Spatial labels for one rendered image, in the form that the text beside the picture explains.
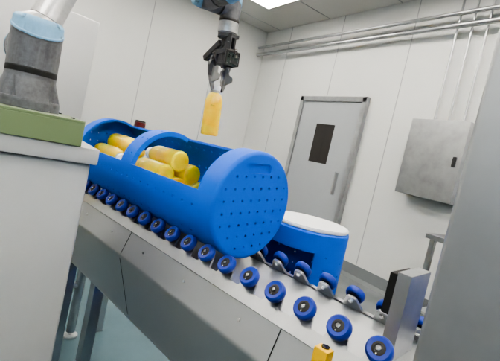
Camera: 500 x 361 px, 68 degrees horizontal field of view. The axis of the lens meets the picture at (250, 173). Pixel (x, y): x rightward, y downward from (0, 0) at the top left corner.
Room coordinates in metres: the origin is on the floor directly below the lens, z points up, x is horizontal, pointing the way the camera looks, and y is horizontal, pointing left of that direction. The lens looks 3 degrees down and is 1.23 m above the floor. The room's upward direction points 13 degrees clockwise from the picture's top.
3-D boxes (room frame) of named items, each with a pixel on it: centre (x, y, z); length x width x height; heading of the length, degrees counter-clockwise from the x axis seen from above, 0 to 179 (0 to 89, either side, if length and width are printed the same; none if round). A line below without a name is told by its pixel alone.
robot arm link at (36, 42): (0.94, 0.60, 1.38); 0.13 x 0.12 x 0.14; 38
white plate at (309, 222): (1.28, -0.24, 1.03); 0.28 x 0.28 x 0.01
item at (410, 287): (0.66, -0.33, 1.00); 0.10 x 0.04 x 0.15; 137
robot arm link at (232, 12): (1.41, 0.21, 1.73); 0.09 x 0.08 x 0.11; 128
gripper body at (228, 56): (1.41, 0.19, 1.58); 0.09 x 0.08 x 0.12; 45
